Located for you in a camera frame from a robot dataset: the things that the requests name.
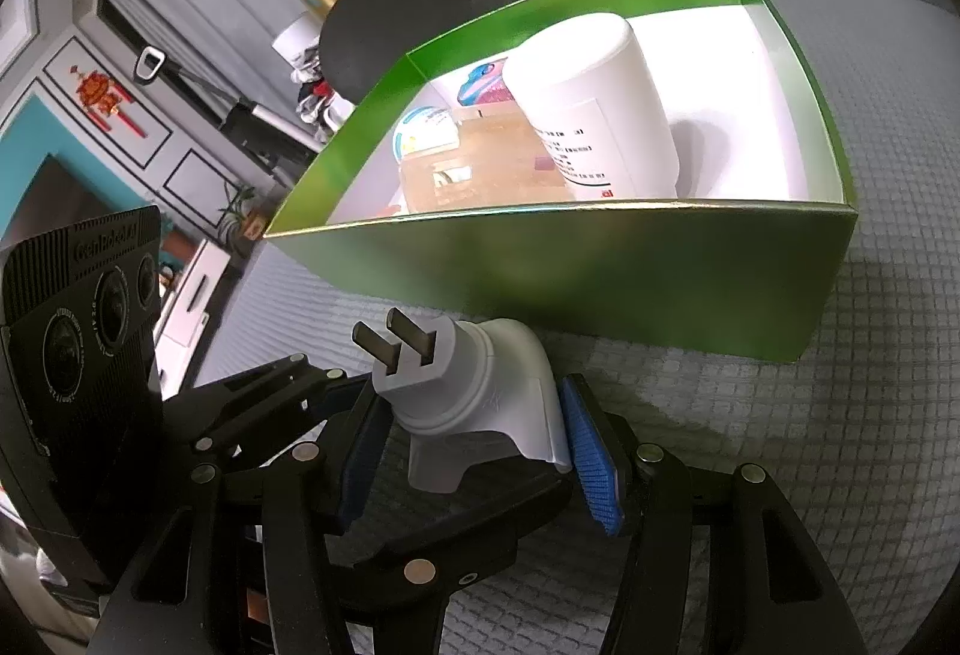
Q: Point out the black device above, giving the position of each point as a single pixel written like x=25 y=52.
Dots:
x=262 y=137

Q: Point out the green cardboard box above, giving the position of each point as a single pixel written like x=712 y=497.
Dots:
x=600 y=272

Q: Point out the white bottle blue orange label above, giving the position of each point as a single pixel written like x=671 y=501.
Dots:
x=420 y=133

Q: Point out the white low cabinet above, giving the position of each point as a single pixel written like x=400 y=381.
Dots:
x=187 y=302

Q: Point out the large white bottle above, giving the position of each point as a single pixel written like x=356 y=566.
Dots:
x=592 y=77

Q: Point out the brown cardboard packet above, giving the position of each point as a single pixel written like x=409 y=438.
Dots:
x=487 y=167

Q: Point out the small potted plant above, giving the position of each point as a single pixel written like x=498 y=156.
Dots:
x=236 y=205

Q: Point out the red knot ornament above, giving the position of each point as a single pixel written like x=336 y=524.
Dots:
x=97 y=92

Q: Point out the white container blue pink print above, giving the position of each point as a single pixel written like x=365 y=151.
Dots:
x=480 y=85

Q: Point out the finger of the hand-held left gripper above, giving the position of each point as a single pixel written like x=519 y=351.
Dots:
x=247 y=396
x=450 y=535

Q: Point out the white plug adapter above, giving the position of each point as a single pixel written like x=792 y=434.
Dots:
x=487 y=400

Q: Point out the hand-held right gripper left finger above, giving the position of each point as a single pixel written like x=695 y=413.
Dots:
x=361 y=467

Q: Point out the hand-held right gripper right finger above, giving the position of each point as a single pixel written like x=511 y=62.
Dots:
x=592 y=464

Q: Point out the black television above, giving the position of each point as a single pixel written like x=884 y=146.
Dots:
x=52 y=197

